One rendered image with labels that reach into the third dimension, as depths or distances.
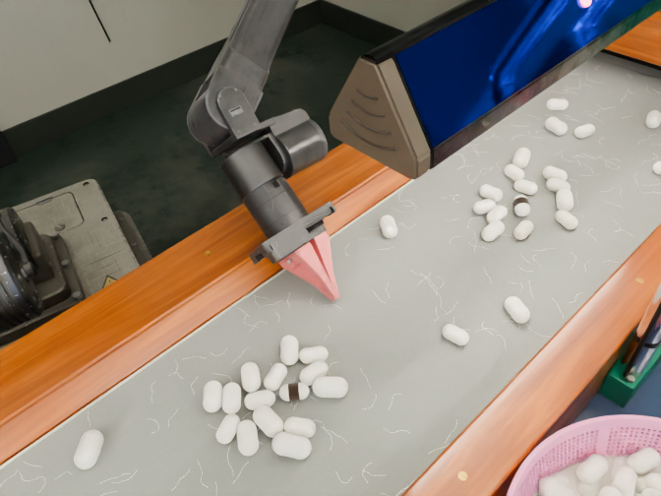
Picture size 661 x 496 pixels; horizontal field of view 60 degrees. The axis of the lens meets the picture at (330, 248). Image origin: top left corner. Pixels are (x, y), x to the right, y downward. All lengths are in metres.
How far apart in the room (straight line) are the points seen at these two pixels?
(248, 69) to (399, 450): 0.44
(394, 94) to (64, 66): 2.29
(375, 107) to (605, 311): 0.41
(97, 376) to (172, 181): 1.57
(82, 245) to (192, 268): 0.59
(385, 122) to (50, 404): 0.47
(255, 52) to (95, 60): 1.95
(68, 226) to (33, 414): 0.73
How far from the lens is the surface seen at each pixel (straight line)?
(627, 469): 0.61
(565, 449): 0.60
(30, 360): 0.71
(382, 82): 0.34
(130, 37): 2.66
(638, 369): 0.69
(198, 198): 2.08
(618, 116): 1.04
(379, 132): 0.36
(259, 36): 0.72
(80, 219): 1.36
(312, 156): 0.70
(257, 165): 0.65
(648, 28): 1.08
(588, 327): 0.66
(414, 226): 0.77
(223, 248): 0.74
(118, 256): 1.23
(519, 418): 0.58
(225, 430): 0.59
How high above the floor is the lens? 1.27
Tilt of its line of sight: 45 degrees down
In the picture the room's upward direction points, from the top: 6 degrees counter-clockwise
